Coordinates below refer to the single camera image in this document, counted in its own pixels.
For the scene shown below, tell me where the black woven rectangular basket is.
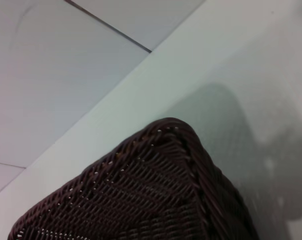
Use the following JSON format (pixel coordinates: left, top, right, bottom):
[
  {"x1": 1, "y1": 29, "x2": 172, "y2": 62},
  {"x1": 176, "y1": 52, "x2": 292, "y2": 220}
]
[{"x1": 7, "y1": 117, "x2": 261, "y2": 240}]

